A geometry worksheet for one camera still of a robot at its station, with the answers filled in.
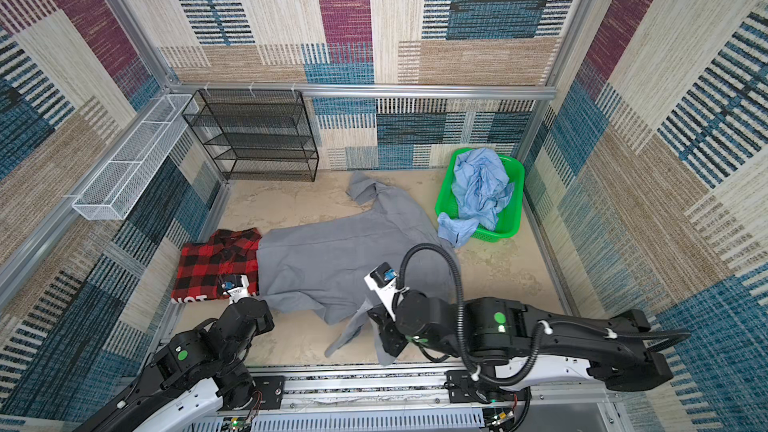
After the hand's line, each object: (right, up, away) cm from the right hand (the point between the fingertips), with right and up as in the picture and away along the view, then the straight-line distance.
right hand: (375, 320), depth 59 cm
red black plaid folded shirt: (-55, +3, +35) cm, 65 cm away
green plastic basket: (+45, +16, +46) cm, 66 cm away
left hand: (-27, -2, +17) cm, 32 cm away
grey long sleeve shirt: (-18, +3, +35) cm, 39 cm away
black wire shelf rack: (-46, +48, +52) cm, 84 cm away
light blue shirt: (+34, +27, +43) cm, 61 cm away
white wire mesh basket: (-62, +26, +12) cm, 68 cm away
